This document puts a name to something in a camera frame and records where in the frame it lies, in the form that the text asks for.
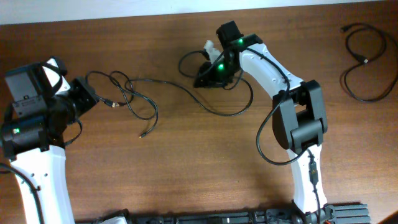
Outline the long black USB cable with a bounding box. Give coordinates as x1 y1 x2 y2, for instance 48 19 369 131
85 70 254 118

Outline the short black USB cable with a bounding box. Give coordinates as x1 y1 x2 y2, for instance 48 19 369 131
339 22 398 103

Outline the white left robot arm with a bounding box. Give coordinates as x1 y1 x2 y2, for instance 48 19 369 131
1 57 98 223

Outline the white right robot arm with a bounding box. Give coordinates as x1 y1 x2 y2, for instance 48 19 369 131
193 21 331 223

